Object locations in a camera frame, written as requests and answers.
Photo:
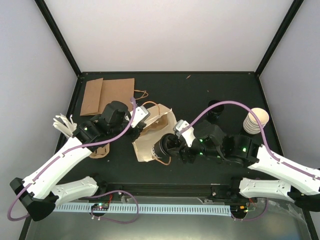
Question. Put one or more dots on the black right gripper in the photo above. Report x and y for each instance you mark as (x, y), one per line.
(184, 153)

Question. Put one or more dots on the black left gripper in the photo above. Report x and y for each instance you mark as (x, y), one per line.
(132, 137)

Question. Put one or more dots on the cream paper bag with handles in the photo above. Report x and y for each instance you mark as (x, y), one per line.
(144, 143)

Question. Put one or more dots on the black takeout paper cup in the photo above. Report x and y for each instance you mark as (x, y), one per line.
(160, 152)

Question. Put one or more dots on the black plastic cup lid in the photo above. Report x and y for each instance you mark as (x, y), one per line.
(170, 144)

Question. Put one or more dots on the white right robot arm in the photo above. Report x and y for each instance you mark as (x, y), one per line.
(292, 181)

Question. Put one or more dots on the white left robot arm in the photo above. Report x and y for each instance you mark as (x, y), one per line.
(40, 192)

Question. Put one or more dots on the black coffee cup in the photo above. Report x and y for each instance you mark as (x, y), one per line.
(215, 112)

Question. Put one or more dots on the stack of white paper cups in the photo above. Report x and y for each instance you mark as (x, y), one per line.
(251, 125)

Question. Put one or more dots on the flat brown paper bag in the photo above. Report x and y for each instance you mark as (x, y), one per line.
(91, 97)

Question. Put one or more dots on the white stirrers in holder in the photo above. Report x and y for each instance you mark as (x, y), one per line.
(65, 125)

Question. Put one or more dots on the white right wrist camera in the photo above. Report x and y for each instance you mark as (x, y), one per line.
(183, 129)

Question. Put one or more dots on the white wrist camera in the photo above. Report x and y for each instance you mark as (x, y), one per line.
(183, 129)
(140, 115)

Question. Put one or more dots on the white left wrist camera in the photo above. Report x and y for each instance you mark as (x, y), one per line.
(140, 115)

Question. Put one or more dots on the brown paper bag with handles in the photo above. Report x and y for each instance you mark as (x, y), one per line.
(119, 90)

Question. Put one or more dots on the white slotted cable duct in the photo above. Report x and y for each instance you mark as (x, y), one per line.
(131, 208)

